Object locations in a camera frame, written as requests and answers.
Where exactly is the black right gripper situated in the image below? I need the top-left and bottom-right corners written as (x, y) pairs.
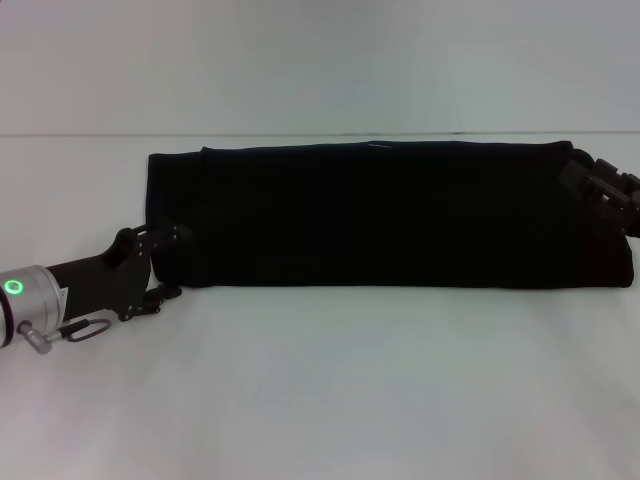
top-left (558, 157), bottom-right (640, 235)

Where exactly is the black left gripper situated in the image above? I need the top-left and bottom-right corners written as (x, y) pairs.
top-left (45, 221), bottom-right (195, 325)

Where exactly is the black t-shirt with white print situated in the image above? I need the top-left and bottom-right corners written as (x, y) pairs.
top-left (147, 139), bottom-right (636, 291)

